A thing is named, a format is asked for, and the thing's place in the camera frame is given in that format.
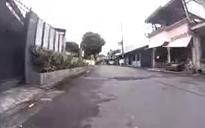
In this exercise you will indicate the round-crowned dark tree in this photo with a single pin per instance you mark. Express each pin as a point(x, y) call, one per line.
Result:
point(92, 43)

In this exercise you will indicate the utility pole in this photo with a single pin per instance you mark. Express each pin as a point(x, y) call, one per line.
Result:
point(121, 41)

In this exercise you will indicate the low dark shed building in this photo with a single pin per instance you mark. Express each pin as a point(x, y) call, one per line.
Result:
point(138, 56)

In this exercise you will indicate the green hedge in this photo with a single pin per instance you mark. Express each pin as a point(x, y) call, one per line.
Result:
point(55, 59)

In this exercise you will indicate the grey asphalt road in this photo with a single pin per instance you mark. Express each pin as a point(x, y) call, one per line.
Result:
point(136, 100)

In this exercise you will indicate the pale slatted fence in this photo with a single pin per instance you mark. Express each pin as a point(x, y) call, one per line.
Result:
point(46, 35)

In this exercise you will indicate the pink building with awning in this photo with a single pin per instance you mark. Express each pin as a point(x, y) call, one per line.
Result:
point(171, 35)

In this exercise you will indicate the grey concrete pavement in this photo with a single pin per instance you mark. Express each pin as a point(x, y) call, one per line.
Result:
point(13, 98)

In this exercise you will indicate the low concrete planter wall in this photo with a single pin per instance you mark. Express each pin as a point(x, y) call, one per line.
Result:
point(60, 74)

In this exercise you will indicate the dark tall wall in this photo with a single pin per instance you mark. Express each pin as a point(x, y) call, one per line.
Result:
point(6, 43)

